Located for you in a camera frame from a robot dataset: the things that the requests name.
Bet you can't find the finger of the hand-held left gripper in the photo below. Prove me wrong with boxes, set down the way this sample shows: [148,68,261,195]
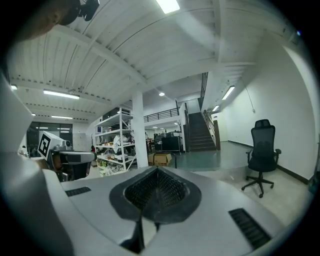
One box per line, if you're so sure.
[59,151,98,164]

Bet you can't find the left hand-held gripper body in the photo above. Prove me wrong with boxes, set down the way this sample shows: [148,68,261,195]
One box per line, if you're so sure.
[37,131,91,182]

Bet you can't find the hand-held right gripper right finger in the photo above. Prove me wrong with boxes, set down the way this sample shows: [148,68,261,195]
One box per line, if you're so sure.
[139,166,286,256]

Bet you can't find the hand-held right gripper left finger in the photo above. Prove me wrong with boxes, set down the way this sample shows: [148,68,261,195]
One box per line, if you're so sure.
[61,166,159,252]

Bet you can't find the white crumpled cloth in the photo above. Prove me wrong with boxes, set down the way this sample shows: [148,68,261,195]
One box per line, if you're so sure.
[112,134,124,153]

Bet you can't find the white metal shelving rack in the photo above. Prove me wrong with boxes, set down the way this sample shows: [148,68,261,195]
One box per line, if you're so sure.
[93,107,138,177]

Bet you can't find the white square pillar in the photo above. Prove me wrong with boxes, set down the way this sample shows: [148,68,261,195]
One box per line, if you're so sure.
[131,90,150,169]

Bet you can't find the cluttered office desk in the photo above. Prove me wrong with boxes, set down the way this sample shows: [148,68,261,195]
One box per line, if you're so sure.
[146,133,163,152]

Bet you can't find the large open cardboard box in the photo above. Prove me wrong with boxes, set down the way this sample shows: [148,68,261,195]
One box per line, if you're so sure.
[147,152,173,167]

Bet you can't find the black equipment cabinet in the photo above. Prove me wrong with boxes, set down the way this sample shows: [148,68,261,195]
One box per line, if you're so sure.
[161,136,183,153]

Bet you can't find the dark wooden staircase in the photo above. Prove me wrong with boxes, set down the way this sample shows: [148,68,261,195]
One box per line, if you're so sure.
[183,98,221,153]

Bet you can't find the black mesh office chair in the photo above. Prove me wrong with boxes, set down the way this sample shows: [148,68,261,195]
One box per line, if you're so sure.
[241,119,282,199]

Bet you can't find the black mezzanine railing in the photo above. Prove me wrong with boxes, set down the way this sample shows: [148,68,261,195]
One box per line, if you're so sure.
[143,99,181,123]

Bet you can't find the person's head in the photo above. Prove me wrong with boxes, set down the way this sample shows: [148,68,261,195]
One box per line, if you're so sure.
[9,0,82,43]

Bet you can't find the bright ceiling panel light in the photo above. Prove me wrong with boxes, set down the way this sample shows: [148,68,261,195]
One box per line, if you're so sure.
[155,0,181,15]

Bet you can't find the black head-worn camera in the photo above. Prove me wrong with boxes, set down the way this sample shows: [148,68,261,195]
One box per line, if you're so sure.
[77,0,101,22]

